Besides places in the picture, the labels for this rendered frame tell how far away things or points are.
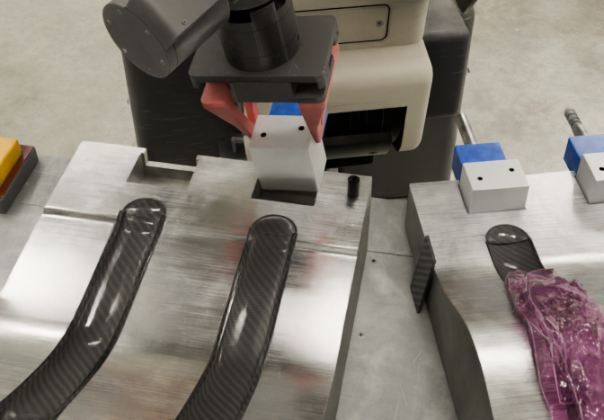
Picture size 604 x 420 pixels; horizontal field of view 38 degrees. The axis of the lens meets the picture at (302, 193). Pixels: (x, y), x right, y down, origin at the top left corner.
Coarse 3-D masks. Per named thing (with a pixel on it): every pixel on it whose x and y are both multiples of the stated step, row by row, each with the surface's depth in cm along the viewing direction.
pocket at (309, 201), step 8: (256, 184) 75; (256, 192) 76; (264, 192) 78; (272, 192) 78; (280, 192) 78; (288, 192) 78; (296, 192) 78; (304, 192) 77; (312, 192) 77; (272, 200) 77; (280, 200) 77; (288, 200) 77; (296, 200) 77; (304, 200) 77; (312, 200) 77
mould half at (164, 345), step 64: (64, 192) 74; (128, 192) 74; (192, 192) 74; (320, 192) 74; (64, 256) 69; (192, 256) 69; (320, 256) 69; (0, 320) 65; (64, 320) 65; (128, 320) 65; (192, 320) 65; (320, 320) 65; (0, 384) 58; (128, 384) 59; (192, 384) 60; (320, 384) 61
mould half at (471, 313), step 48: (432, 192) 79; (528, 192) 79; (576, 192) 79; (432, 240) 75; (480, 240) 75; (576, 240) 75; (432, 288) 74; (480, 288) 70; (480, 336) 62; (480, 384) 61; (528, 384) 60
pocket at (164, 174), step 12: (144, 156) 78; (144, 168) 79; (156, 168) 79; (168, 168) 79; (180, 168) 78; (192, 168) 78; (132, 180) 77; (144, 180) 79; (156, 180) 79; (168, 180) 79; (180, 180) 79
